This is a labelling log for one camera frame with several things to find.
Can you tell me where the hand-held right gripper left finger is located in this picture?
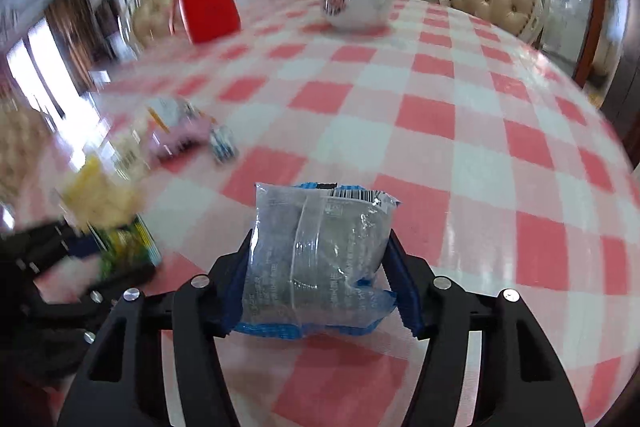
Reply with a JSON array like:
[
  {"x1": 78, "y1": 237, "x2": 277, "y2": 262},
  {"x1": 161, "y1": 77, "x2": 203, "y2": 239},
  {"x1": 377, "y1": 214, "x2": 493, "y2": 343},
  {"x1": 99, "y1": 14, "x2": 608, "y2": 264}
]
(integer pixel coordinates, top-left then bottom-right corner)
[{"x1": 57, "y1": 231, "x2": 251, "y2": 427}]

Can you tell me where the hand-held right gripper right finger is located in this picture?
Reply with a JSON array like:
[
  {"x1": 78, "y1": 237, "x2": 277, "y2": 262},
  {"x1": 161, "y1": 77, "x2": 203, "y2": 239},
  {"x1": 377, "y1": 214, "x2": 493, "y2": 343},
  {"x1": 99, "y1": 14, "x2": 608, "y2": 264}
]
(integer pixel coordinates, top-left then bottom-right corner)
[{"x1": 382, "y1": 231, "x2": 586, "y2": 427}]

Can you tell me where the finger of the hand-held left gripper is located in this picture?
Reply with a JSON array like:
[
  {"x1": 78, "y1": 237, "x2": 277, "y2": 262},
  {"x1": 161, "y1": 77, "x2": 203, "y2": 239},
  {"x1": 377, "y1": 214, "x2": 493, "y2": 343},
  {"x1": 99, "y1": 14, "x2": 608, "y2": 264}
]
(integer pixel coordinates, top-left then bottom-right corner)
[
  {"x1": 20, "y1": 263, "x2": 157, "y2": 355},
  {"x1": 0, "y1": 219, "x2": 99, "y2": 277}
]

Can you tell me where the green snack packet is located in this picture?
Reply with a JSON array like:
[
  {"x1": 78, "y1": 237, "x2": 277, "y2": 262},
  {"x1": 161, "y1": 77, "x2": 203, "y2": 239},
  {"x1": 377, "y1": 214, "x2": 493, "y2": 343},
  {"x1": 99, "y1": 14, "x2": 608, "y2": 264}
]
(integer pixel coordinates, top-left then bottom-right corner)
[{"x1": 94, "y1": 213, "x2": 164, "y2": 280}]

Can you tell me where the clear blue snack packet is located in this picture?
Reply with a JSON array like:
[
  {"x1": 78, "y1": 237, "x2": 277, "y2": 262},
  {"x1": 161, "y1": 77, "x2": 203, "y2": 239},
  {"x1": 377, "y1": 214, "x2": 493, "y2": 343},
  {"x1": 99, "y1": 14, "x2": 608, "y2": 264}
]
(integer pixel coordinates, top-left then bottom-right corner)
[{"x1": 227, "y1": 182, "x2": 404, "y2": 341}]

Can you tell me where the small green white packet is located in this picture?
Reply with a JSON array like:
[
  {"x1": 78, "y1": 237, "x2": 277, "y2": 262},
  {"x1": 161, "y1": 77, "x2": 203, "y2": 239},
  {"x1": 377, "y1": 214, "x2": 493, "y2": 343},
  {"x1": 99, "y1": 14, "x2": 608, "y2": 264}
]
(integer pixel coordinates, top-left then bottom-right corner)
[{"x1": 112, "y1": 131, "x2": 152, "y2": 178}]

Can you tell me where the purple snack packet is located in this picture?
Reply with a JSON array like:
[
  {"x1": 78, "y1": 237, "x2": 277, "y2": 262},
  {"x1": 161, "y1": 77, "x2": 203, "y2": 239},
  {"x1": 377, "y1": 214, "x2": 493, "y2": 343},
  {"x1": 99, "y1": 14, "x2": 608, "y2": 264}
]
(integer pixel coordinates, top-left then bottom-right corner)
[{"x1": 149, "y1": 114, "x2": 217, "y2": 158}]

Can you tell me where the round cake packet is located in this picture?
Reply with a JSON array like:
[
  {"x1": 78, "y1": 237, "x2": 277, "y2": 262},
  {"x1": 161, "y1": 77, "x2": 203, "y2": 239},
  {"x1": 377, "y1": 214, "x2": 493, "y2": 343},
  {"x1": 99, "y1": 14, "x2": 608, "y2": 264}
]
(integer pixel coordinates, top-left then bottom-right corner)
[{"x1": 61, "y1": 156, "x2": 144, "y2": 229}]

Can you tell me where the red white checkered tablecloth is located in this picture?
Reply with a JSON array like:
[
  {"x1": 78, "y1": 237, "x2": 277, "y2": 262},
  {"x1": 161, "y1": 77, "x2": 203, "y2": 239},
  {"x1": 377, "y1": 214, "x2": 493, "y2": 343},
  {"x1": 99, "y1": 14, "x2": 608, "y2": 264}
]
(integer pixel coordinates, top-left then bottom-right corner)
[{"x1": 10, "y1": 0, "x2": 636, "y2": 427}]

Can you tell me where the small blue white packet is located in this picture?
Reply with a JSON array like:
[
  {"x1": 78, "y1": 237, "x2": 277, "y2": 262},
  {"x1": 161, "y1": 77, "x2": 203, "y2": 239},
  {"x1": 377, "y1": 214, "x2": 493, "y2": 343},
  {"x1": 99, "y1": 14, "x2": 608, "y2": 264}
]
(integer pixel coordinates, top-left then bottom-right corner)
[{"x1": 209, "y1": 126, "x2": 239, "y2": 166}]

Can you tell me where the white orange snack packet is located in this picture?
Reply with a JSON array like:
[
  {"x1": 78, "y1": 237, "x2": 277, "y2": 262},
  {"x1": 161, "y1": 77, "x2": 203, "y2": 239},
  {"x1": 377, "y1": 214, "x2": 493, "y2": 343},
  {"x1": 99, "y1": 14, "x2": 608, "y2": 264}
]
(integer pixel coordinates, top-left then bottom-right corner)
[{"x1": 146, "y1": 98, "x2": 197, "y2": 128}]

